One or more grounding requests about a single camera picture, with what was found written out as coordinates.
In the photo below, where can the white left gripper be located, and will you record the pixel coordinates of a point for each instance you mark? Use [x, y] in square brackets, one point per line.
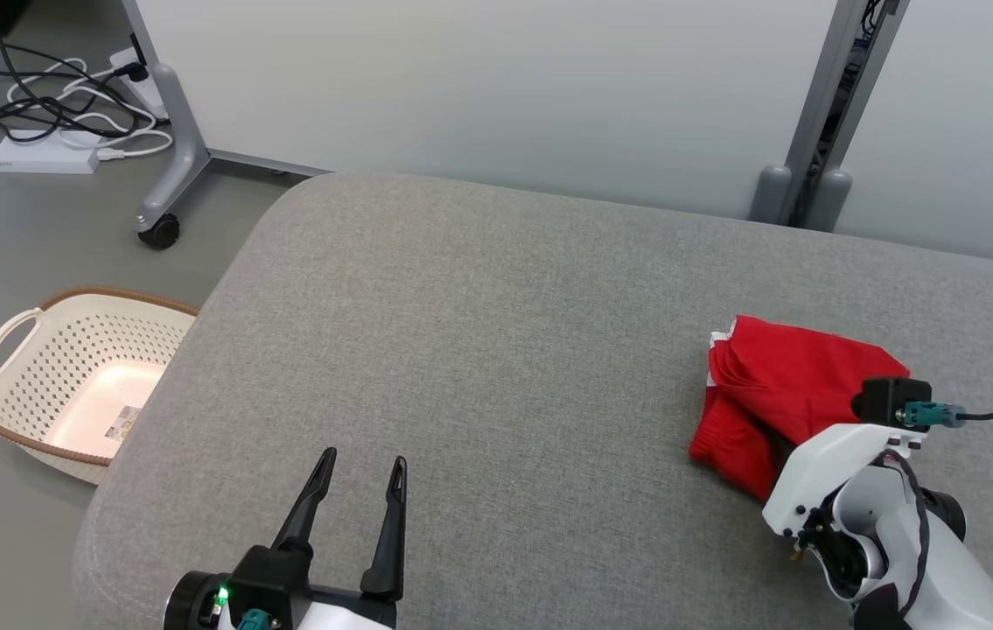
[347, 612]

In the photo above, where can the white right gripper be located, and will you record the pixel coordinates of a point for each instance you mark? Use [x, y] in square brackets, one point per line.
[811, 481]

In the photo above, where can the red shorts white trim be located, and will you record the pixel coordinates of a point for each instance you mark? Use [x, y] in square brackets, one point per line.
[793, 376]

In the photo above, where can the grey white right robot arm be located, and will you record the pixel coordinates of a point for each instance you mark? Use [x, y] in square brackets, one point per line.
[960, 586]

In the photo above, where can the paper sticker label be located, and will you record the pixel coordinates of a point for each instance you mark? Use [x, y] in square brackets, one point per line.
[123, 423]

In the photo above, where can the grey fabric sofa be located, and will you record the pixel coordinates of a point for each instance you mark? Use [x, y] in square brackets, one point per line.
[505, 350]

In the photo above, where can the cream perforated laundry basket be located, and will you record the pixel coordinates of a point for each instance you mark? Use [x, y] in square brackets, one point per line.
[76, 420]

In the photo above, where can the black caster wheel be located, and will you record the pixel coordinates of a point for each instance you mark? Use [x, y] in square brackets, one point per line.
[159, 234]

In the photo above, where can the grey metal partition leg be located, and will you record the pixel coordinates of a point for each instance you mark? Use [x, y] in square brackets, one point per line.
[185, 149]

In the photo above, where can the white power strip black plug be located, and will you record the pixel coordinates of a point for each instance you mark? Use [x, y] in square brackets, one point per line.
[150, 98]

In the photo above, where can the long white power strip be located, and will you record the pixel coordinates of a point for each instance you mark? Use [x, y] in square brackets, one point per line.
[41, 156]

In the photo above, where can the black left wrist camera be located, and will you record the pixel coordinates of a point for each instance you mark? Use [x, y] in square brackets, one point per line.
[273, 577]

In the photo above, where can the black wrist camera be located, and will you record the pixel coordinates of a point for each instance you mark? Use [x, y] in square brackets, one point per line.
[273, 577]
[890, 398]

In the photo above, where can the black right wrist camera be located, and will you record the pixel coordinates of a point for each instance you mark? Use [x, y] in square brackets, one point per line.
[890, 398]

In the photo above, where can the grey partition joint post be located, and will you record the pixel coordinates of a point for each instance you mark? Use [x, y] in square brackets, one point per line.
[813, 114]

